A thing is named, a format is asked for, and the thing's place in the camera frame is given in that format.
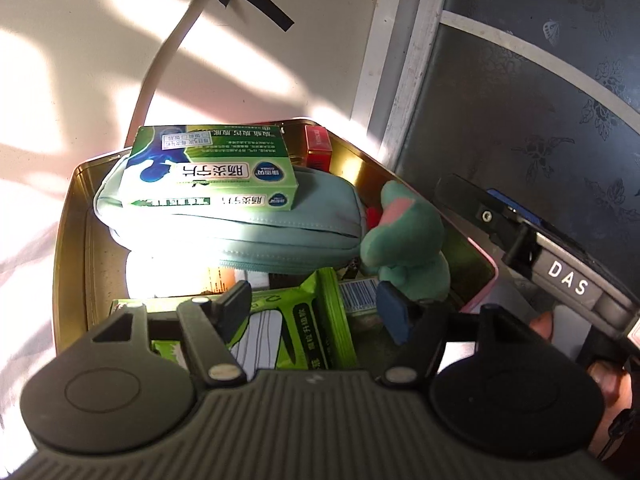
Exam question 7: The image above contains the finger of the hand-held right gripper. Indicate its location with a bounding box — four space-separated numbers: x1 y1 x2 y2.
435 174 538 281
486 189 591 256

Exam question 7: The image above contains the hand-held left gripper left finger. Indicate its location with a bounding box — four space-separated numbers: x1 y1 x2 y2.
92 281 252 386

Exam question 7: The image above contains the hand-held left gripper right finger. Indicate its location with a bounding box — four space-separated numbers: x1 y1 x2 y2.
376 282 541 386

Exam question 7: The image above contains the green toothpaste box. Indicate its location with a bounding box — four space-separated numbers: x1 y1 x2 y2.
337 279 383 317

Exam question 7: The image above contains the green snack packet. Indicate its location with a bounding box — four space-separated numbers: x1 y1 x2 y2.
110 267 358 371

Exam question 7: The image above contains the teal plush toy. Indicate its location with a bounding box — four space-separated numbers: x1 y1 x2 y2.
360 180 451 303

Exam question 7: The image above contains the teal zipper pouch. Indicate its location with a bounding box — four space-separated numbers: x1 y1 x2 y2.
94 152 368 276

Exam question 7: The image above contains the white plastic bottle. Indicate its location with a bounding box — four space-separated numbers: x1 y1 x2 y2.
125 250 273 298

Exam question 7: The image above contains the green medicine box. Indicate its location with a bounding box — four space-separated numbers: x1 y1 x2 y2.
117 123 300 213

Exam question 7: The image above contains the red cardboard box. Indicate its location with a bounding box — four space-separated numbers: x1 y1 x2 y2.
304 126 335 173

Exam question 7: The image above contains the pink biscuit tin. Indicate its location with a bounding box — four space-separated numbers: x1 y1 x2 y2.
52 117 501 361

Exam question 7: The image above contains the person's right hand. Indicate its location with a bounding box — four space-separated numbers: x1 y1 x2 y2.
530 310 640 461

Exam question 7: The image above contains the patterned window pane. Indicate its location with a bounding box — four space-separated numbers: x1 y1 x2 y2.
395 0 640 311

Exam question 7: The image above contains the light checked bedsheet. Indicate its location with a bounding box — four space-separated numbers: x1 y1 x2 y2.
0 200 131 431

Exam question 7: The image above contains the white window frame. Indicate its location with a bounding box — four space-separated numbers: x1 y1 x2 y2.
352 0 453 171

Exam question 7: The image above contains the thick white power cable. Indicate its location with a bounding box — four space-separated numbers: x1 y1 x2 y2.
131 0 208 133

